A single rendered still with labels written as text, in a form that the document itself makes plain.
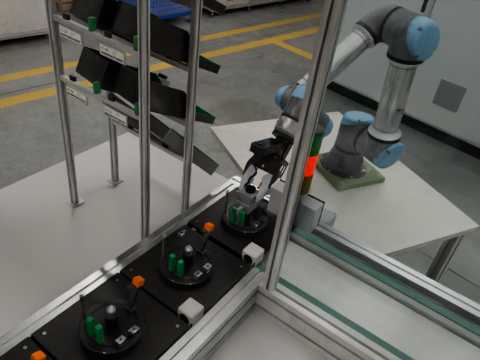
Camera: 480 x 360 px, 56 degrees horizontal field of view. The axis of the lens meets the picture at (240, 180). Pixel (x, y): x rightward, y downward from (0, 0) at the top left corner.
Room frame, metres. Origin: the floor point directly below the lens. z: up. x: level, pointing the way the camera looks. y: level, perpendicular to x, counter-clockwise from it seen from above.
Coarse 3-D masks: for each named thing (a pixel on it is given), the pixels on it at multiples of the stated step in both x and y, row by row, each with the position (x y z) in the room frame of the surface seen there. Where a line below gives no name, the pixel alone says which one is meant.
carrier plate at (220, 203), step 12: (216, 204) 1.07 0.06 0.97; (228, 204) 1.08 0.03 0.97; (264, 204) 1.11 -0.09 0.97; (204, 216) 1.01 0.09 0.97; (216, 216) 1.02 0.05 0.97; (276, 216) 1.06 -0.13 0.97; (216, 228) 0.97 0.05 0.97; (216, 240) 0.92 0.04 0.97; (228, 240) 0.93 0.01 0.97; (240, 240) 0.93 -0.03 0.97; (252, 240) 0.94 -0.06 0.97; (264, 240) 0.95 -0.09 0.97; (240, 252) 0.89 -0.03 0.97; (264, 252) 0.90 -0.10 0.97
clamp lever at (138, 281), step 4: (136, 276) 0.66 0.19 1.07; (140, 276) 0.67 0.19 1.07; (136, 280) 0.65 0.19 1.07; (140, 280) 0.65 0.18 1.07; (144, 280) 0.66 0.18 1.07; (132, 284) 0.65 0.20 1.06; (136, 284) 0.65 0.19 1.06; (140, 284) 0.65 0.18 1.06; (128, 288) 0.63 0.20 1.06; (132, 288) 0.63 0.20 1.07; (136, 288) 0.65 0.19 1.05; (132, 292) 0.64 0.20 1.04; (136, 292) 0.64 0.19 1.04; (132, 296) 0.64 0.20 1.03; (136, 296) 0.64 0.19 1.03; (132, 300) 0.64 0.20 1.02; (128, 304) 0.63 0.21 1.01; (132, 304) 0.63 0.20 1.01; (132, 308) 0.63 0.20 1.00
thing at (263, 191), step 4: (264, 176) 1.04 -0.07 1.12; (268, 176) 1.04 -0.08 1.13; (264, 180) 1.03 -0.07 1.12; (268, 180) 1.03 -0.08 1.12; (264, 184) 1.02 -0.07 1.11; (268, 184) 1.02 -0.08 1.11; (260, 188) 1.02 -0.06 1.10; (264, 188) 1.01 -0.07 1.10; (260, 192) 1.01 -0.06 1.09; (264, 192) 1.01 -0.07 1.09; (268, 192) 1.03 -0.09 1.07; (256, 196) 1.00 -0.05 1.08; (260, 196) 1.00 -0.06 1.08; (256, 200) 1.00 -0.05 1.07; (260, 200) 1.00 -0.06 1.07
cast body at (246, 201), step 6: (246, 186) 1.02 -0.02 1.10; (252, 186) 1.02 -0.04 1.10; (240, 192) 1.00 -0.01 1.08; (246, 192) 1.01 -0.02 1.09; (252, 192) 1.00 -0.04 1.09; (240, 198) 1.00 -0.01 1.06; (246, 198) 0.99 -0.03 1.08; (252, 198) 0.99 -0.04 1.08; (240, 204) 0.99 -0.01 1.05; (246, 204) 0.99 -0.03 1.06; (252, 204) 1.00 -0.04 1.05; (258, 204) 1.02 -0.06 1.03; (240, 210) 0.98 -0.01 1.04; (246, 210) 0.98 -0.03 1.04; (252, 210) 1.00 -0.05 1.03
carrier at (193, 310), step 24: (168, 240) 0.89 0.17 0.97; (192, 240) 0.90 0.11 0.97; (144, 264) 0.79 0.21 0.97; (168, 264) 0.79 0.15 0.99; (192, 264) 0.79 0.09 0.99; (216, 264) 0.83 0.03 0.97; (240, 264) 0.84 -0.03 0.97; (144, 288) 0.72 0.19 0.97; (168, 288) 0.73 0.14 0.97; (192, 288) 0.74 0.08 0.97; (216, 288) 0.75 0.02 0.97; (192, 312) 0.65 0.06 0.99
